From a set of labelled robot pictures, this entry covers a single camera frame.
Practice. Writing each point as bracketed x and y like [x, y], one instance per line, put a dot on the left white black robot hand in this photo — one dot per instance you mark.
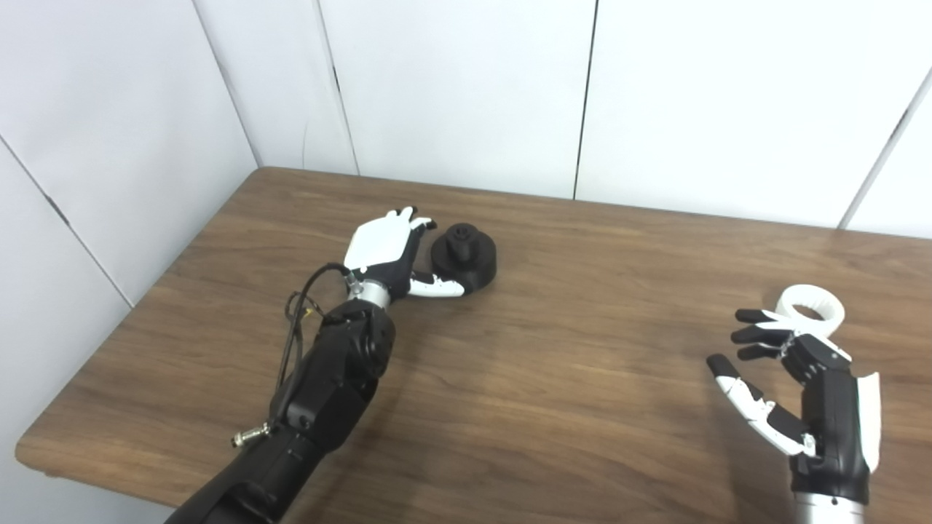
[375, 244]

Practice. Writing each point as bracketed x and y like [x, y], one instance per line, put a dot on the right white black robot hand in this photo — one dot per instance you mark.
[830, 422]

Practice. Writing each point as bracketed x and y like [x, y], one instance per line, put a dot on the round black stepped part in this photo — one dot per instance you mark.
[477, 266]

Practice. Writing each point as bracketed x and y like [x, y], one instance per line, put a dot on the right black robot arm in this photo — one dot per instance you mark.
[830, 511]

